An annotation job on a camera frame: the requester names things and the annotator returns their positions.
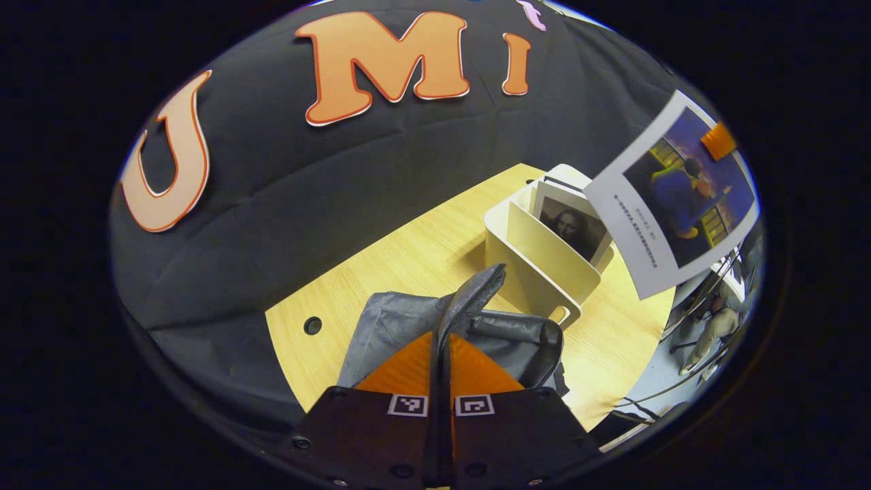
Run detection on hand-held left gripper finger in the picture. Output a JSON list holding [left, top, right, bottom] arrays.
[[278, 331, 440, 488], [442, 333, 601, 488]]

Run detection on grey fabric schoolbag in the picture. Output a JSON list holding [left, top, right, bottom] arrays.
[[337, 264, 565, 397]]

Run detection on book with blue spine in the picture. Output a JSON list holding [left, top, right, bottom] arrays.
[[584, 90, 761, 301]]

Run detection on black backdrop cloth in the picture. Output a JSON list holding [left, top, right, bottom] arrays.
[[109, 0, 722, 436]]

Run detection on book with white spine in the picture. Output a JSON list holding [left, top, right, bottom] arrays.
[[531, 176, 613, 268]]

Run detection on white plastic bookshelf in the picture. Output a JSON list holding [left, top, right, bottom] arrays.
[[484, 163, 615, 331]]

